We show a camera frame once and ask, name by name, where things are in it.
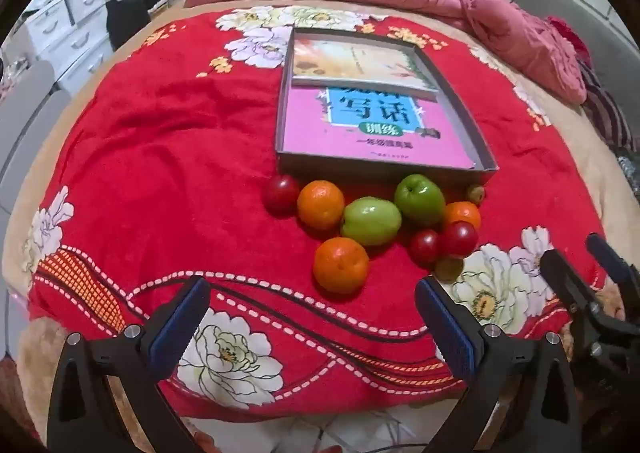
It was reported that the striped cloth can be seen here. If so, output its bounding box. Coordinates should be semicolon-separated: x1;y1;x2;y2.
580;60;638;151

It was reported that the grey cardboard box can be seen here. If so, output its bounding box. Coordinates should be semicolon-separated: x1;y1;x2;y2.
275;27;501;184

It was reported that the crumpled silver foil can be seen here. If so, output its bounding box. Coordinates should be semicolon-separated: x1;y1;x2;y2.
617;156;640;189

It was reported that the sunflower cover book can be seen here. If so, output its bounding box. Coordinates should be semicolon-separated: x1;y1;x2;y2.
291;32;441;99

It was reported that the red floral blanket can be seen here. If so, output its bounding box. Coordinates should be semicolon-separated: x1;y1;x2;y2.
27;6;608;421

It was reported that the pink book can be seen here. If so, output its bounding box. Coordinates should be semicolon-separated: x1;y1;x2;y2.
282;83;476;169

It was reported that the red tomato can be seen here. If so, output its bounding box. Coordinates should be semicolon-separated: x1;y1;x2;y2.
409;229;442;265
440;222;478;257
263;174;301;218

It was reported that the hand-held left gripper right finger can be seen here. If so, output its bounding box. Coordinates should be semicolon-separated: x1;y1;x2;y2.
415;276;583;453

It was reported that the white drawer cabinet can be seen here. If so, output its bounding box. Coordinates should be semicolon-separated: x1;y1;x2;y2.
22;0;113;94

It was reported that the green apple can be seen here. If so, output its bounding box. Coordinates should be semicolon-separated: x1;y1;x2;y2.
341;197;403;247
394;174;446;228

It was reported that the orange mandarin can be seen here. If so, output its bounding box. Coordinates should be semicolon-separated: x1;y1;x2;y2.
297;180;346;232
442;202;482;230
313;237;371;295

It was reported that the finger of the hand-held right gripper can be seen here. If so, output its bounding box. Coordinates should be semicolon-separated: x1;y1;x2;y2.
541;249;603;321
586;233;640;291

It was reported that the black garment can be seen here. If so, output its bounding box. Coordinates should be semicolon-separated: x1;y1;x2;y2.
106;0;151;51

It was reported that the dark red cloth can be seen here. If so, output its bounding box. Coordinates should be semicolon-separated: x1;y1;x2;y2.
545;16;593;69

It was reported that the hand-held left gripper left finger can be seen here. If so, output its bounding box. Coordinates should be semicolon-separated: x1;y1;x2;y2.
47;276;211;453

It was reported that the grey quilted mat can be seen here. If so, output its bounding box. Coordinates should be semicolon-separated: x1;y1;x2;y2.
510;0;640;154

